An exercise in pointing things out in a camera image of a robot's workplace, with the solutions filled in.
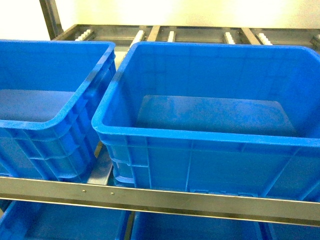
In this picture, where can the upper right blue crate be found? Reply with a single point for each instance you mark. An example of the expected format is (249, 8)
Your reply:
(238, 120)

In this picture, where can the blue crate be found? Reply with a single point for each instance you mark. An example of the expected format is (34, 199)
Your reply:
(276, 231)
(49, 93)
(40, 221)
(238, 120)
(156, 226)

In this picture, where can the steel shelf rack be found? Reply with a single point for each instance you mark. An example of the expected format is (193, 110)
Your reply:
(102, 190)

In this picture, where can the lower middle blue crate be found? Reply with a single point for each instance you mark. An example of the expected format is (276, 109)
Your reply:
(156, 226)

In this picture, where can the upper left blue crate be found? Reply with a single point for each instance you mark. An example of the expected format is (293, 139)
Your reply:
(49, 93)

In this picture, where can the lower right blue crate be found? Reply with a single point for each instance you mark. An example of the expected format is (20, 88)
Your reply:
(276, 231)

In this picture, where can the lower left blue crate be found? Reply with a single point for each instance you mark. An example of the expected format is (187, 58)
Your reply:
(40, 221)

